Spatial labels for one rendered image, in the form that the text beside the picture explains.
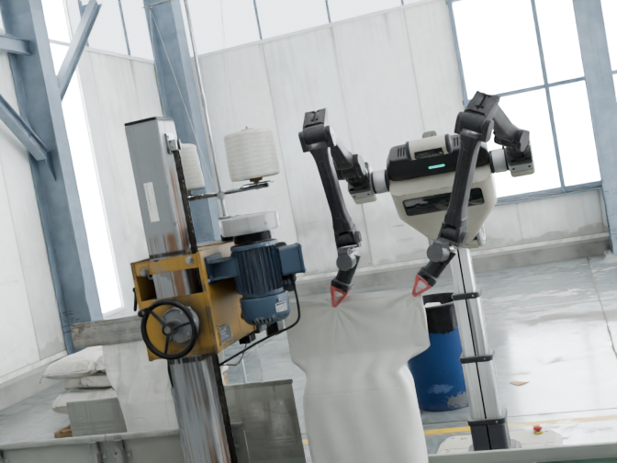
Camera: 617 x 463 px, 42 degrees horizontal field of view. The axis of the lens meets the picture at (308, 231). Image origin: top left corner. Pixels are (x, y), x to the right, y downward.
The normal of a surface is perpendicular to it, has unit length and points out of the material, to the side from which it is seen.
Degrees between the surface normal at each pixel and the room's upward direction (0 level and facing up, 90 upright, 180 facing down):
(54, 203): 90
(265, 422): 90
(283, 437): 90
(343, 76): 90
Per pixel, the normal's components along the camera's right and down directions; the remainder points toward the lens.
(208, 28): -0.29, 0.11
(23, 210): 0.94, -0.15
